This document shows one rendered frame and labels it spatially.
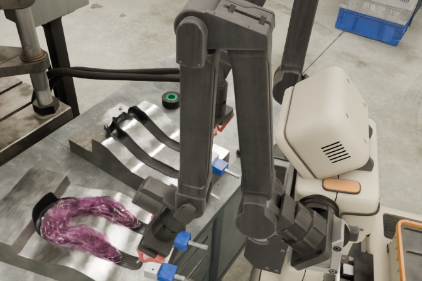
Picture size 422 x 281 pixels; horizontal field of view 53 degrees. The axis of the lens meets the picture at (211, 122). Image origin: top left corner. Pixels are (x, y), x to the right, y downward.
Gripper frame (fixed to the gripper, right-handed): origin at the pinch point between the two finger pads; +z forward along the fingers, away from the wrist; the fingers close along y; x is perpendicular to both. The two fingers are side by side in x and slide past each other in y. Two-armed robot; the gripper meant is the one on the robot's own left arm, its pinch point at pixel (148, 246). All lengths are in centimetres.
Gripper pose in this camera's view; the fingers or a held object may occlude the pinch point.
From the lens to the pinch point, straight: 105.2
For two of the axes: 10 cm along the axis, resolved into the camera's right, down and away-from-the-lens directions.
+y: -2.5, 6.1, -7.5
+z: -4.7, 6.0, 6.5
